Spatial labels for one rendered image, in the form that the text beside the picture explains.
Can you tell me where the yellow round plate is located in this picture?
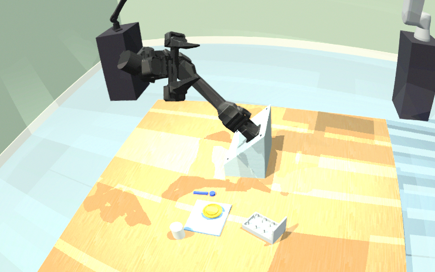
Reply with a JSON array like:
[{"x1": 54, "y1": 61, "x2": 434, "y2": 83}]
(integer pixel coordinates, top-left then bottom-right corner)
[{"x1": 202, "y1": 203, "x2": 223, "y2": 218}]

